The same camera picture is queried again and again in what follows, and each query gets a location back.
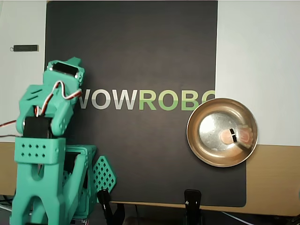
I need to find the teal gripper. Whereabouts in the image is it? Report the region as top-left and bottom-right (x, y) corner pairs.
(43, 57), (86, 91)

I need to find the wooden ball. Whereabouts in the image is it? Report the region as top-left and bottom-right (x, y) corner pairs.
(219, 128), (237, 145)

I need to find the metal bowl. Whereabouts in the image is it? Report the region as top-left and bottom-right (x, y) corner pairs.
(186, 97), (259, 168)

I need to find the black USB stick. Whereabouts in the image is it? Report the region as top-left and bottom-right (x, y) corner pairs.
(9, 44), (40, 53)

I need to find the black WOWROBO mat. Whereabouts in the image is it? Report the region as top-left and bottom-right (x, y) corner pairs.
(41, 0), (247, 208)

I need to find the black table clamp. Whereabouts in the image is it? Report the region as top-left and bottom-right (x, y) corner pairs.
(97, 188), (127, 225)

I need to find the tricolour gripper servo cable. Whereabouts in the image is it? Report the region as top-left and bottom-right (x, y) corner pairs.
(35, 81), (83, 117)

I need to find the tricolour wrist servo cable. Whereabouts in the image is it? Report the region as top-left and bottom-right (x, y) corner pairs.
(0, 120), (18, 138)

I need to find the black camera stand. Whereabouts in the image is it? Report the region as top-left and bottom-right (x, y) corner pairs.
(183, 189), (203, 225)

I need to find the white cable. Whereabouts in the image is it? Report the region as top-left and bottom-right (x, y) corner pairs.
(222, 211), (250, 225)

